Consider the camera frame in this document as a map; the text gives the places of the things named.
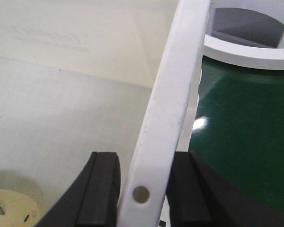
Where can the white plastic tote box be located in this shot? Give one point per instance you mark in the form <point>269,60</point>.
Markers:
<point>84,76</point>

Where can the white outer conveyor rim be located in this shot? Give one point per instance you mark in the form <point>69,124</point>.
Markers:
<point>246,33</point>

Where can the cream plush ball toy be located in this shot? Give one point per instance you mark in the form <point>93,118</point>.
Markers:
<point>18,210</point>

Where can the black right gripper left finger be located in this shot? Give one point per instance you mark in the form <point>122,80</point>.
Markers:
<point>91,200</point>

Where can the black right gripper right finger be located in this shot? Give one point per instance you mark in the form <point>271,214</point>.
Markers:
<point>199,197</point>

